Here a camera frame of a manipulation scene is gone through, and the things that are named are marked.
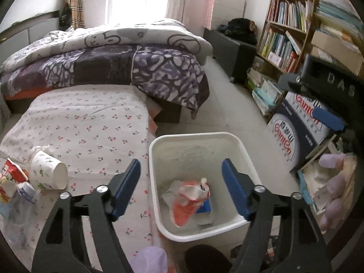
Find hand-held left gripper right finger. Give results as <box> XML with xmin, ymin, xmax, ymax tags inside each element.
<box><xmin>221</xmin><ymin>158</ymin><xmax>333</xmax><ymax>273</ymax></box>

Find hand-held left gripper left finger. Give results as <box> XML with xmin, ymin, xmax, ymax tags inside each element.
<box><xmin>31</xmin><ymin>158</ymin><xmax>142</xmax><ymax>273</ymax></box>

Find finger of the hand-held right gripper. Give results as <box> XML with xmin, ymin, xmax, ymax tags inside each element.
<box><xmin>313</xmin><ymin>106</ymin><xmax>346</xmax><ymax>133</ymax></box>

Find white plastic bin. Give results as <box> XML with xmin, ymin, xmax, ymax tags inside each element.
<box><xmin>148</xmin><ymin>131</ymin><xmax>263</xmax><ymax>243</ymax></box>

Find white paper cup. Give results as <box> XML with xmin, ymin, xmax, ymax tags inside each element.
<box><xmin>30</xmin><ymin>149</ymin><xmax>69</xmax><ymax>191</ymax></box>

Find clear plastic bottle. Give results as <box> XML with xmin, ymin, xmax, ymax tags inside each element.
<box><xmin>7</xmin><ymin>182</ymin><xmax>40</xmax><ymax>225</ymax></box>

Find red snack wrapper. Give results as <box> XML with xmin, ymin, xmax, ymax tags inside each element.
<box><xmin>0</xmin><ymin>158</ymin><xmax>29</xmax><ymax>204</ymax></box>

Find person's right hand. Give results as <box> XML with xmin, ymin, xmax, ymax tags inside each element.
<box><xmin>317</xmin><ymin>152</ymin><xmax>359</xmax><ymax>231</ymax></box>

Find person's left hand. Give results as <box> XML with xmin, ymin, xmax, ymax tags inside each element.
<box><xmin>132</xmin><ymin>246</ymin><xmax>169</xmax><ymax>273</ymax></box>

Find blue packet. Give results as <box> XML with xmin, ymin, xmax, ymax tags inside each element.
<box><xmin>196</xmin><ymin>197</ymin><xmax>212</xmax><ymax>214</ymax></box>

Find brown cardboard box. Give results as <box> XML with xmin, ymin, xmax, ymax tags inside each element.
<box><xmin>310</xmin><ymin>30</ymin><xmax>364</xmax><ymax>74</ymax></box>

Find crumpled white paper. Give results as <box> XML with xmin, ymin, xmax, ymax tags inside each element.
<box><xmin>162</xmin><ymin>180</ymin><xmax>188</xmax><ymax>205</ymax></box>

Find orange and white wrapper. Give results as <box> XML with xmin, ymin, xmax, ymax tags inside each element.
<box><xmin>169</xmin><ymin>178</ymin><xmax>212</xmax><ymax>228</ymax></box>

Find stack of papers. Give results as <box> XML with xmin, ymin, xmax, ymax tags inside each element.
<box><xmin>297</xmin><ymin>136</ymin><xmax>359</xmax><ymax>214</ymax></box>

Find pile of books on floor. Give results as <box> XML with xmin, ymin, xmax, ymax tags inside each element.
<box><xmin>246</xmin><ymin>67</ymin><xmax>285</xmax><ymax>117</ymax></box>

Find wooden bookshelf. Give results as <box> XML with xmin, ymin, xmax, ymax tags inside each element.
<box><xmin>246</xmin><ymin>0</ymin><xmax>364</xmax><ymax>114</ymax></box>

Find row of leaning books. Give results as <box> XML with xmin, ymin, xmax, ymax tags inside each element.
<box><xmin>257</xmin><ymin>28</ymin><xmax>303</xmax><ymax>73</ymax></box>

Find stack of pale books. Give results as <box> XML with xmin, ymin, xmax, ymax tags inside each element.
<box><xmin>316</xmin><ymin>0</ymin><xmax>364</xmax><ymax>46</ymax></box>

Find floral tablecloth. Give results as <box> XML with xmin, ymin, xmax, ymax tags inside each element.
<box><xmin>0</xmin><ymin>85</ymin><xmax>160</xmax><ymax>273</ymax></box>

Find row of upright books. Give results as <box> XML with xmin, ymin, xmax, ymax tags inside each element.
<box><xmin>267</xmin><ymin>0</ymin><xmax>313</xmax><ymax>33</ymax></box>

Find black cabinet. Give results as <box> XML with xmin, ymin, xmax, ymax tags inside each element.
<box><xmin>203</xmin><ymin>28</ymin><xmax>256</xmax><ymax>84</ymax></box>

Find purple patterned blanket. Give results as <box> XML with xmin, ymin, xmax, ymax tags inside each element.
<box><xmin>0</xmin><ymin>45</ymin><xmax>211</xmax><ymax>120</ymax></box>

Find white and pink drawer cabinet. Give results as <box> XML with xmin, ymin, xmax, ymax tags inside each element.
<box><xmin>203</xmin><ymin>0</ymin><xmax>246</xmax><ymax>30</ymax></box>

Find grey cartoon print quilt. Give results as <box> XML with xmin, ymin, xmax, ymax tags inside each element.
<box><xmin>0</xmin><ymin>18</ymin><xmax>213</xmax><ymax>73</ymax></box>

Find small black hanging bag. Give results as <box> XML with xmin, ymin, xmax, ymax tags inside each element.
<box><xmin>58</xmin><ymin>3</ymin><xmax>71</xmax><ymax>32</ymax></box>

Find bed with purple quilt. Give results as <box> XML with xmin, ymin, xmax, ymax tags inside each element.
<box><xmin>0</xmin><ymin>10</ymin><xmax>182</xmax><ymax>124</ymax></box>

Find plaid coat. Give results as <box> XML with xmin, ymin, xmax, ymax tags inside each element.
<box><xmin>64</xmin><ymin>0</ymin><xmax>86</xmax><ymax>30</ymax></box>

